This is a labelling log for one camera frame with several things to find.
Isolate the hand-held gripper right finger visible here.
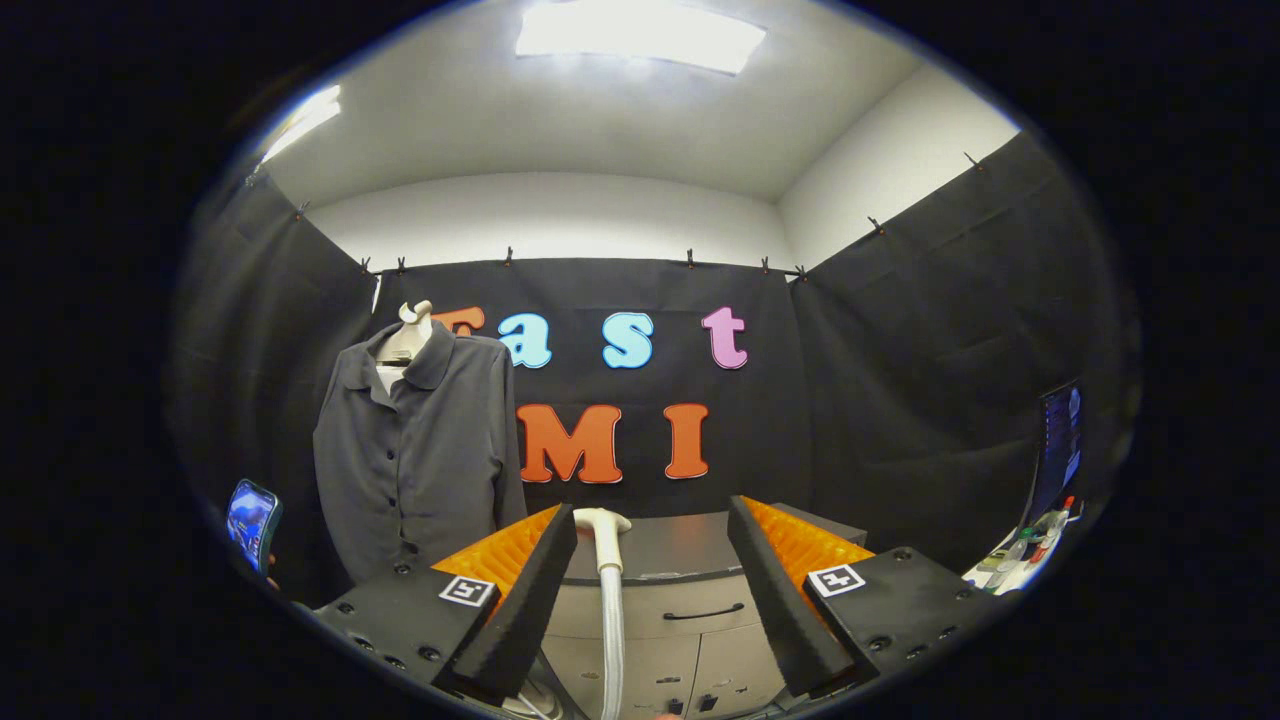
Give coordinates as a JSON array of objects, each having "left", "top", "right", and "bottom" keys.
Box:
[{"left": 727, "top": 495, "right": 1001, "bottom": 699}]

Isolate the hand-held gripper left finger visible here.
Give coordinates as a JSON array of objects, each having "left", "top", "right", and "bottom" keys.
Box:
[{"left": 313, "top": 503, "right": 579, "bottom": 703}]

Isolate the white garment steamer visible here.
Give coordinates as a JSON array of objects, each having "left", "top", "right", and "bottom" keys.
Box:
[{"left": 573, "top": 507, "right": 633, "bottom": 720}]

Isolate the dark grey button shirt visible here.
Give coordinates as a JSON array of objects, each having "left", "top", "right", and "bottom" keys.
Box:
[{"left": 313, "top": 320, "right": 528, "bottom": 586}]

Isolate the grey cabinet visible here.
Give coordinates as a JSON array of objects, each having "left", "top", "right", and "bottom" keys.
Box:
[{"left": 540, "top": 503, "right": 869, "bottom": 720}]

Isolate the black backdrop cloth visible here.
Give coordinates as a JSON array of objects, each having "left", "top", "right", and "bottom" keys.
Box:
[{"left": 170, "top": 130, "right": 1141, "bottom": 606}]

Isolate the cluttered white side table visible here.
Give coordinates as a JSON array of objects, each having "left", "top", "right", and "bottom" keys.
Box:
[{"left": 962, "top": 497, "right": 1086, "bottom": 596}]

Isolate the smartphone with blue screen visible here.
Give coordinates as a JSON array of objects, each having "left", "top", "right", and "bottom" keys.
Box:
[{"left": 225, "top": 479, "right": 284, "bottom": 576}]

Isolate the cream plastic hanger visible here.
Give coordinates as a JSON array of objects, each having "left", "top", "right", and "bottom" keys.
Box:
[{"left": 375, "top": 300, "right": 435, "bottom": 396}]

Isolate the dark monitor screen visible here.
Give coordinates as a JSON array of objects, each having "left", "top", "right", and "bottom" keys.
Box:
[{"left": 1025, "top": 380, "right": 1086, "bottom": 526}]

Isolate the small ceiling light panel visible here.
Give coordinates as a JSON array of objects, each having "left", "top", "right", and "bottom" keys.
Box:
[{"left": 258, "top": 85, "right": 342, "bottom": 166}]

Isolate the large ceiling light panel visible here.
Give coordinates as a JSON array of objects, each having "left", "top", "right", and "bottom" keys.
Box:
[{"left": 515, "top": 0, "right": 768, "bottom": 76}]

